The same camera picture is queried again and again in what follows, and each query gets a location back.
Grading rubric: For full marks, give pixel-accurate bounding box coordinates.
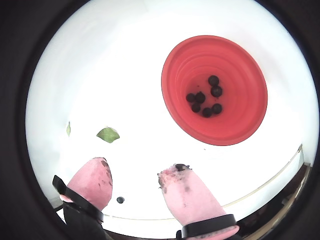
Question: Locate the pink covered gripper finger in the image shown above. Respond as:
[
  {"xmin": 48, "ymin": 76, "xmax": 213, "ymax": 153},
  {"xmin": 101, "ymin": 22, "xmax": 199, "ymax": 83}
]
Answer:
[{"xmin": 51, "ymin": 156, "xmax": 114, "ymax": 240}]

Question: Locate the pink stained gripper finger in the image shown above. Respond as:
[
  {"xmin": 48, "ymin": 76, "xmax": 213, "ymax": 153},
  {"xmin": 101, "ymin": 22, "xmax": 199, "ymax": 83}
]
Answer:
[{"xmin": 156, "ymin": 162, "xmax": 241, "ymax": 240}]

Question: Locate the red collapsible silicone cup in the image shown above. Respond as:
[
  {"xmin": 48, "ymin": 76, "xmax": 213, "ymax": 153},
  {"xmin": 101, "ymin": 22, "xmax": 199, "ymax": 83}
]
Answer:
[{"xmin": 160, "ymin": 34, "xmax": 269, "ymax": 147}]

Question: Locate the large green leaf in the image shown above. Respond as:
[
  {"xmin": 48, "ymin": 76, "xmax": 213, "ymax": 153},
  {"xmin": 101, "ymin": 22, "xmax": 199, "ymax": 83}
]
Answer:
[{"xmin": 96, "ymin": 127, "xmax": 121, "ymax": 144}]

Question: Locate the thin wooden strip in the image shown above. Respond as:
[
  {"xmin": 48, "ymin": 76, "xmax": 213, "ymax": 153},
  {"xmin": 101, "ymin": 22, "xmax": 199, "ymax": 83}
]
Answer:
[{"xmin": 102, "ymin": 143, "xmax": 305, "ymax": 222}]

